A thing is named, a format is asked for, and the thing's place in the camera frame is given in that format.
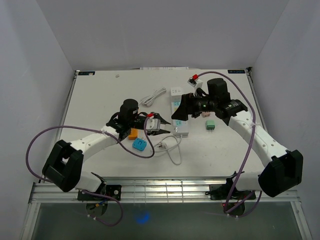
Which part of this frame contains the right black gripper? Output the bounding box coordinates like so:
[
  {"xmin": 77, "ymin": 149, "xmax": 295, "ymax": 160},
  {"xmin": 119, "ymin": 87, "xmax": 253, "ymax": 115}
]
[{"xmin": 170, "ymin": 91, "xmax": 217, "ymax": 122}]

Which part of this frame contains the white pastel power strip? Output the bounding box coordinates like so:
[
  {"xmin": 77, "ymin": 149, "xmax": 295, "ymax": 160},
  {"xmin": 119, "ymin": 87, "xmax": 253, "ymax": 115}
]
[{"xmin": 169, "ymin": 86, "xmax": 190, "ymax": 138}]

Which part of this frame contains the green plug adapter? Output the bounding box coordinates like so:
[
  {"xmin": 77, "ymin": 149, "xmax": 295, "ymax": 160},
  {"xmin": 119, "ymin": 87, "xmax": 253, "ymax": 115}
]
[{"xmin": 205, "ymin": 120, "xmax": 216, "ymax": 131}]

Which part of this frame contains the pink plug adapter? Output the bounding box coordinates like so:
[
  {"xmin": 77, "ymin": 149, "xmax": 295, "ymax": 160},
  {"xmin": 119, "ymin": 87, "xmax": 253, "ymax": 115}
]
[{"xmin": 201, "ymin": 112, "xmax": 211, "ymax": 118}]

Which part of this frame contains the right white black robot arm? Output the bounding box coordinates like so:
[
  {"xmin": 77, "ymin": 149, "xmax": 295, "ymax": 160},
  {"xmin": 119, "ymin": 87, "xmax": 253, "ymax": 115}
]
[{"xmin": 171, "ymin": 75, "xmax": 303, "ymax": 199}]

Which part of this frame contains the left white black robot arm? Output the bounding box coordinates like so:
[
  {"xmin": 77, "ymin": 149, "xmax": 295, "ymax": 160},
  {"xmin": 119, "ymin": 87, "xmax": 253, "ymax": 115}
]
[{"xmin": 42, "ymin": 99, "xmax": 168, "ymax": 200}]

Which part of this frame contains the blue plug adapter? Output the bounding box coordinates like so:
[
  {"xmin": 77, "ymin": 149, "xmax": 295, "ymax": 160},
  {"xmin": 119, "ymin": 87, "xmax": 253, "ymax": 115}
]
[{"xmin": 132, "ymin": 137, "xmax": 148, "ymax": 152}]

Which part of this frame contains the orange power adapter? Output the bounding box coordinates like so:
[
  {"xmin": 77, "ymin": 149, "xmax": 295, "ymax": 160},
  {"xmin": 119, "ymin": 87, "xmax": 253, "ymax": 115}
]
[{"xmin": 128, "ymin": 128, "xmax": 139, "ymax": 141}]

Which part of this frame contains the right blue corner label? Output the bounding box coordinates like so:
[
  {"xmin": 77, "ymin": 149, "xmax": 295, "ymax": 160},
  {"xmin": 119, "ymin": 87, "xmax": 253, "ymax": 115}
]
[{"xmin": 227, "ymin": 69, "xmax": 246, "ymax": 74}]

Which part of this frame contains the blue corner label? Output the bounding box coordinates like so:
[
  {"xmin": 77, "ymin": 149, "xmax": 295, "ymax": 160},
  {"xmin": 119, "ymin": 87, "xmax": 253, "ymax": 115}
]
[
  {"xmin": 227, "ymin": 69, "xmax": 246, "ymax": 74},
  {"xmin": 77, "ymin": 71, "xmax": 96, "ymax": 76}
]

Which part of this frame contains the left blue corner label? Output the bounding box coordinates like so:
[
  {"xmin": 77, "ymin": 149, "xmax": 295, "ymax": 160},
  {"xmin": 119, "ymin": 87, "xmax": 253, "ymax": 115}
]
[{"xmin": 77, "ymin": 71, "xmax": 96, "ymax": 76}]

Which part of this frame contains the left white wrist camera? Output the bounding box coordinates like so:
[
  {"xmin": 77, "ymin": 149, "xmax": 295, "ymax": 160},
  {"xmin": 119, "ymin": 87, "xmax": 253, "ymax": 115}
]
[{"xmin": 145, "ymin": 113, "xmax": 161, "ymax": 132}]

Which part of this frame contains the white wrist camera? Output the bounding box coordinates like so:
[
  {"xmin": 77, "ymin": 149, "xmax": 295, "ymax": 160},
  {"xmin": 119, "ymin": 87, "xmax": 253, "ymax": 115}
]
[
  {"xmin": 145, "ymin": 113, "xmax": 161, "ymax": 132},
  {"xmin": 187, "ymin": 74, "xmax": 203, "ymax": 96}
]

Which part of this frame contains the bundled white cable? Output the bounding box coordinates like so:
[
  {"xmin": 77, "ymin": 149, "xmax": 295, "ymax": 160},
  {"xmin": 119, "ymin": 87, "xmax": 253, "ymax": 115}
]
[{"xmin": 138, "ymin": 87, "xmax": 168, "ymax": 108}]

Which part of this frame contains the power strip white cord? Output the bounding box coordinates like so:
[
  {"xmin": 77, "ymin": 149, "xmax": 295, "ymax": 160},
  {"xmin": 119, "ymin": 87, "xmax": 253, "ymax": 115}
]
[{"xmin": 152, "ymin": 134, "xmax": 184, "ymax": 166}]

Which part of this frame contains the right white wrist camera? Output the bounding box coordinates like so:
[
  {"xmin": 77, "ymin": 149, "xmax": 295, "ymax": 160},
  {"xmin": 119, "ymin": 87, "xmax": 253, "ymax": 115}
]
[{"xmin": 187, "ymin": 74, "xmax": 203, "ymax": 96}]

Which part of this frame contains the aluminium front rail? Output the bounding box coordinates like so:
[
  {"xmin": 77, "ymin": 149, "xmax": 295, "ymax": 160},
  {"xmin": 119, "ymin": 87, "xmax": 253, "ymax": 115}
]
[{"xmin": 27, "ymin": 176, "xmax": 301, "ymax": 205}]

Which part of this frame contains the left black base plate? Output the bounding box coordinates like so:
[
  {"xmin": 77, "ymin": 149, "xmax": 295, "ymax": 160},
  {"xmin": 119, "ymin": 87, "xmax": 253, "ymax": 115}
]
[{"xmin": 77, "ymin": 184, "xmax": 122, "ymax": 201}]

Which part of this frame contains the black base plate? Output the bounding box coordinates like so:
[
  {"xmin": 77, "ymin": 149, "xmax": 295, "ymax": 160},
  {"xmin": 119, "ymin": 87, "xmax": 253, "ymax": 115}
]
[
  {"xmin": 77, "ymin": 184, "xmax": 122, "ymax": 201},
  {"xmin": 205, "ymin": 183, "xmax": 251, "ymax": 200}
]

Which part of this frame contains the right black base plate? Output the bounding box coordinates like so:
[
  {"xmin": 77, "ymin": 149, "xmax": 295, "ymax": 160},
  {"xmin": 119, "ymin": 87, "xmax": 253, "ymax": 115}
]
[{"xmin": 205, "ymin": 183, "xmax": 251, "ymax": 200}]

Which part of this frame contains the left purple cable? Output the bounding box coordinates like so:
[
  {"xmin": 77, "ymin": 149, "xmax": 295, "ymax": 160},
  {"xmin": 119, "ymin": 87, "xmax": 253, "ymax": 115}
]
[{"xmin": 25, "ymin": 117, "xmax": 157, "ymax": 227}]

